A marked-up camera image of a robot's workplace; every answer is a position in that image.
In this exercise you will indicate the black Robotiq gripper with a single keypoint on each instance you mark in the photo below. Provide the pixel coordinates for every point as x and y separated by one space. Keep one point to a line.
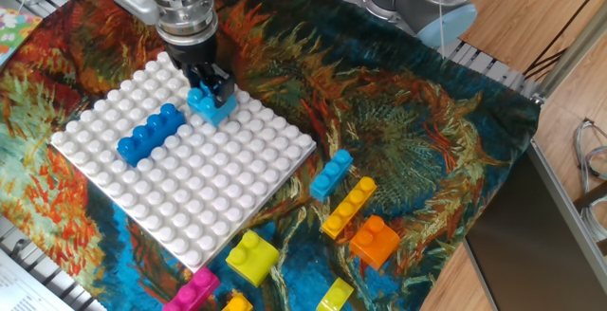
192 55

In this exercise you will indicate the light blue square block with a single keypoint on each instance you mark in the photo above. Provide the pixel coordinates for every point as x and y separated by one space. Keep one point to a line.
206 109

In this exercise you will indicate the dark blue four-stud block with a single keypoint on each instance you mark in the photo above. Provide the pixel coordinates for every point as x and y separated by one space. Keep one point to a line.
147 140

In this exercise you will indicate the light blue three-stud block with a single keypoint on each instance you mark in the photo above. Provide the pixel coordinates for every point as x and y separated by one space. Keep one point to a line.
332 173

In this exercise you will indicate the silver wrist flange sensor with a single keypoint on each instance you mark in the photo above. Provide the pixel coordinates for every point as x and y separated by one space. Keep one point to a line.
187 14

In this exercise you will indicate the white studded baseplate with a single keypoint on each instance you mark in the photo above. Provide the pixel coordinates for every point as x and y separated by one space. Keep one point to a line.
189 197

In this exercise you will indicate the large lime two-stud block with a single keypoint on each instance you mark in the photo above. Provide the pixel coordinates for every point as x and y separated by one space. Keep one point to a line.
253 259

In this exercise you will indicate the small yellow four-stud block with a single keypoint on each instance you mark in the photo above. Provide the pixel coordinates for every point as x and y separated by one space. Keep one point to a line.
348 206

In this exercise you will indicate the sunflower painting patterned cloth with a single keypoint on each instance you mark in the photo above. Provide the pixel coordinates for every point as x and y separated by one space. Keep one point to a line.
403 135

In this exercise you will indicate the floral patterned sheet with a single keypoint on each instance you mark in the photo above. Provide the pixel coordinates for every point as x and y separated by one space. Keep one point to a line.
14 31

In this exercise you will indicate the magenta three-stud block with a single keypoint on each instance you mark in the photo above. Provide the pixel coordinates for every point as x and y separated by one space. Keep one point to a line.
194 292

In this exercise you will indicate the large yellow four-stud block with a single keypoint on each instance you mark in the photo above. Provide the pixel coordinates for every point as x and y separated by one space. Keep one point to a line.
237 304

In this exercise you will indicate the orange two-stud block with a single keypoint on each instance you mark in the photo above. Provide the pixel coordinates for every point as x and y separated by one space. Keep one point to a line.
374 244

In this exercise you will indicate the white zip tie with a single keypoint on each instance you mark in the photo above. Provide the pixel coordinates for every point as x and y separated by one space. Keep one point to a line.
442 31

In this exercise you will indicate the small lime block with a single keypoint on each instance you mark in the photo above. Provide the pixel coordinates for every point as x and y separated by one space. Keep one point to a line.
334 297

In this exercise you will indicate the printed white paper sheet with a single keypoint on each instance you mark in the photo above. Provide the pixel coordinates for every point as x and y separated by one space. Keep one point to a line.
23 287

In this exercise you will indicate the dark grey panel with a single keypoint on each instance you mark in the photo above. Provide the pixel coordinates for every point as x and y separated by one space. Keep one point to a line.
521 244

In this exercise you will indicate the aluminium bar beside panel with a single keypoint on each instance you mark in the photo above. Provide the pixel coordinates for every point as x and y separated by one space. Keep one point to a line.
569 206

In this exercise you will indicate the aluminium frame post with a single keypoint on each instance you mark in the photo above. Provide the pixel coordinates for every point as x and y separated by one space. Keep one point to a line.
569 55

